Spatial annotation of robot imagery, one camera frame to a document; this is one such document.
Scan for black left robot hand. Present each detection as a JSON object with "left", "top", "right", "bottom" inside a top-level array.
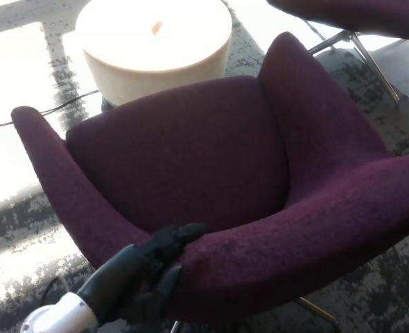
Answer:
[{"left": 76, "top": 223, "right": 208, "bottom": 325}]

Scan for purple fabric swivel armchair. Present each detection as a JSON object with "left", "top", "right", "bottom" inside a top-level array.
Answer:
[{"left": 10, "top": 31, "right": 409, "bottom": 333}]

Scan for round white side table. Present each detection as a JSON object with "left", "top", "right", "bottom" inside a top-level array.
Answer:
[{"left": 75, "top": 0, "right": 234, "bottom": 107}]

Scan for purple chair with metal legs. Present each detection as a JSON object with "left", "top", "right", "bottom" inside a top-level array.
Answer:
[{"left": 266, "top": 0, "right": 409, "bottom": 102}]

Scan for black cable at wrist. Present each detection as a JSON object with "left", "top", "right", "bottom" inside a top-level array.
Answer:
[{"left": 39, "top": 275, "right": 69, "bottom": 302}]

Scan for thin black floor cable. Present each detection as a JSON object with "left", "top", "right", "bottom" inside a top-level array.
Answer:
[{"left": 0, "top": 89, "right": 100, "bottom": 129}]

